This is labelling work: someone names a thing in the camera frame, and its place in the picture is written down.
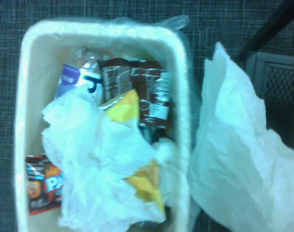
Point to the large white crumpled tissue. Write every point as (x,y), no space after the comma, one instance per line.
(101,159)

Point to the small rectangular trash bin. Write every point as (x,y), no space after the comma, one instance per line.
(28,120)

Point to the brown snack wrapper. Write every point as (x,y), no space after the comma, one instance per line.
(150,96)

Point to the yellow chip bag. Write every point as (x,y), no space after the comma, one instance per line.
(125,108)

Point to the plastic bottle with blue label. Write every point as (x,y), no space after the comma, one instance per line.
(73,78)

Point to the red cookie packet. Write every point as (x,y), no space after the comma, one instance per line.
(40,191)

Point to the grey perforated metal cabinet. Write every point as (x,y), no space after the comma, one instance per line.
(282,84)

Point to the black table leg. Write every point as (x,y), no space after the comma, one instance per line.
(266,30)

